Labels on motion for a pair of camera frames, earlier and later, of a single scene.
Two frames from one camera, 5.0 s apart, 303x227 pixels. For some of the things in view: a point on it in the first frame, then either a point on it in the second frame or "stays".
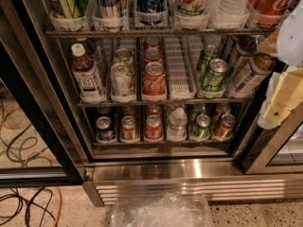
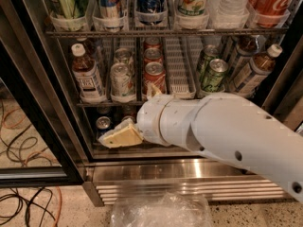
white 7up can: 122,81 stays
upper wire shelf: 155,33 stays
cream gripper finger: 269,46 to 159,117
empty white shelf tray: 182,57 stays
